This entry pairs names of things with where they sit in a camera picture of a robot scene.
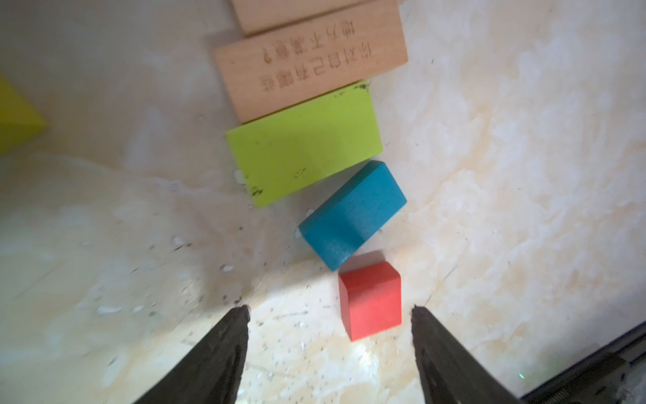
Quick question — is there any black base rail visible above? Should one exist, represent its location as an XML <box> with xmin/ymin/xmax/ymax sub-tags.
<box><xmin>521</xmin><ymin>323</ymin><xmax>645</xmax><ymax>404</ymax></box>

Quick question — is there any teal small block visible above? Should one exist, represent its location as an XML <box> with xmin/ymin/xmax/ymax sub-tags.
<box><xmin>299</xmin><ymin>160</ymin><xmax>407</xmax><ymax>271</ymax></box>

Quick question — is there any red cube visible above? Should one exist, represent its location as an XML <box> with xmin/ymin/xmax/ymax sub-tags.
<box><xmin>339</xmin><ymin>262</ymin><xmax>402</xmax><ymax>342</ymax></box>

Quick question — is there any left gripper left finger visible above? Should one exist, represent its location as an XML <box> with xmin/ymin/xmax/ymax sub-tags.
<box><xmin>137</xmin><ymin>305</ymin><xmax>251</xmax><ymax>403</ymax></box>

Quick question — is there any green block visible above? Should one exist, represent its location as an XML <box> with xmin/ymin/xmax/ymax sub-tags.
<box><xmin>1</xmin><ymin>77</ymin><xmax>48</xmax><ymax>155</ymax></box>
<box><xmin>226</xmin><ymin>81</ymin><xmax>383</xmax><ymax>207</ymax></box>

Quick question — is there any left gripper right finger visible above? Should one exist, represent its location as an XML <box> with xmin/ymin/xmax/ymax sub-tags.
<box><xmin>411</xmin><ymin>306</ymin><xmax>520</xmax><ymax>403</ymax></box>

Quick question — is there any natural wood block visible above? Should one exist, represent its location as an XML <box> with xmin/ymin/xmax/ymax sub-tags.
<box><xmin>212</xmin><ymin>1</ymin><xmax>408</xmax><ymax>123</ymax></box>
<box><xmin>230</xmin><ymin>0</ymin><xmax>362</xmax><ymax>36</ymax></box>

